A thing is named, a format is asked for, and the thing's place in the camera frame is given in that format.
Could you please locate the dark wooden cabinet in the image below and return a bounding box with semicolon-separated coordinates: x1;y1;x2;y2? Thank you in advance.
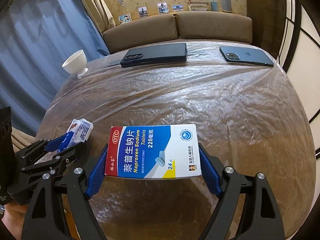
246;0;286;59

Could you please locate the blue tissue pack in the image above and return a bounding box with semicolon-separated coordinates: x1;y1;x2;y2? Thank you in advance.
57;118;94;152

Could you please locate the dark blue smartphone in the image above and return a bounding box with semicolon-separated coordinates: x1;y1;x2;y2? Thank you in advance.
219;46;273;67

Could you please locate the person left hand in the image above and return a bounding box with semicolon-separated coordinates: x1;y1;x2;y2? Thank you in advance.
2;202;28;240

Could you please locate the white ceramic footed bowl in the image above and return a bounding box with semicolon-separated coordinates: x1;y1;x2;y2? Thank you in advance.
62;50;88;77

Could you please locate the photo card far left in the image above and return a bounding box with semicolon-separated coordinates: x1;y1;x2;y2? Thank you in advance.
118;14;132;24

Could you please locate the teal cylinder container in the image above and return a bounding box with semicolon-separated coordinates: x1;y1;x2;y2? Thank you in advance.
210;1;218;12

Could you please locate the photo card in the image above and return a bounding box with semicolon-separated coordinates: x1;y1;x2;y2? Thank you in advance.
138;6;148;18
118;14;132;24
172;4;183;12
157;2;169;14

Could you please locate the grey cylinder speaker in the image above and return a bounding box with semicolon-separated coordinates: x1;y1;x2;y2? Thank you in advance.
221;0;232;13

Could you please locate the blue curtain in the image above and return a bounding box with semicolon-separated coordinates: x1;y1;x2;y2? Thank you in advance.
1;0;109;135

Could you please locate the blue red naproxen box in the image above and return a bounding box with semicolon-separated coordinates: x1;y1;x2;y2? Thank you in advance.
105;124;201;180

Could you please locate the brown sofa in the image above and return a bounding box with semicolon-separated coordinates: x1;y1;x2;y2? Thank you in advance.
103;11;253;54

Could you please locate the black phone with camera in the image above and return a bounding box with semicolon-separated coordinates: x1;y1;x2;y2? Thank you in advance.
120;43;187;68

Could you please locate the stack of books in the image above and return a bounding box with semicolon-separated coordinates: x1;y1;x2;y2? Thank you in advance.
188;0;210;11

